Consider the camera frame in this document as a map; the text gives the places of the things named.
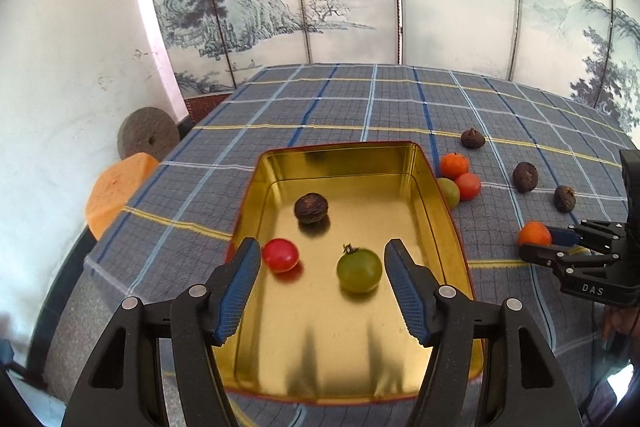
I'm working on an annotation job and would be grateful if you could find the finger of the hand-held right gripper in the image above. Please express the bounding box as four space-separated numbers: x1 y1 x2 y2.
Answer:
549 219 628 253
519 244 621 280

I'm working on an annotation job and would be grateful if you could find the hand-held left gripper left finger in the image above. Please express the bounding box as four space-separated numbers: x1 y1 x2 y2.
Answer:
60 237 263 427

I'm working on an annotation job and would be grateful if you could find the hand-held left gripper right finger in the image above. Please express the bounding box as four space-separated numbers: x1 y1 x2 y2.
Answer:
384 238 583 427

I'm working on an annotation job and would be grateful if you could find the orange tangerine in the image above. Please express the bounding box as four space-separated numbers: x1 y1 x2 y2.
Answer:
440 152 471 178
517 221 552 249

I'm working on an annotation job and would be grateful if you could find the dark brown walnut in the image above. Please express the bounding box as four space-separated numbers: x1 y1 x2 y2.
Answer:
294 193 330 226
460 128 485 150
554 185 577 214
513 162 539 192

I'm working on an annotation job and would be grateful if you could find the green tomato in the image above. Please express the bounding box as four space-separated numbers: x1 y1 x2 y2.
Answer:
336 244 383 294
437 177 461 209

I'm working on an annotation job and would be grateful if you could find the red tomato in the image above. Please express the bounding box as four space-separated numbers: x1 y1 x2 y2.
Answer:
262 238 301 273

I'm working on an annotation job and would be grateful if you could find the gold metal tin tray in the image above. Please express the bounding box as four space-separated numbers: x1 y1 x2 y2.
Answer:
210 141 485 405

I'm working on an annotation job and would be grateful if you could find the orange-red tomato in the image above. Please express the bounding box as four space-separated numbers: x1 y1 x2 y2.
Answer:
454 173 482 201

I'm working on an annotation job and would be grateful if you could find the person's right hand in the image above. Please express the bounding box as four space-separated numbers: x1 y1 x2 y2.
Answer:
601 307 640 350

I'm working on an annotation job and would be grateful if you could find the orange plastic stool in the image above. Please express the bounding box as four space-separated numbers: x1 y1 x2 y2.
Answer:
85 153 160 240

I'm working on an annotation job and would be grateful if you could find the round grey millstone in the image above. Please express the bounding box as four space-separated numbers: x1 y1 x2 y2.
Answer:
117 108 181 160

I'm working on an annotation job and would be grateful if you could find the red lattice panel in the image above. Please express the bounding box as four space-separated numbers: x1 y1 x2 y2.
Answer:
181 93 232 120

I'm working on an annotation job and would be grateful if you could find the blue plaid tablecloth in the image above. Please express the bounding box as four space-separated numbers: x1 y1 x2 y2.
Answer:
82 63 640 427

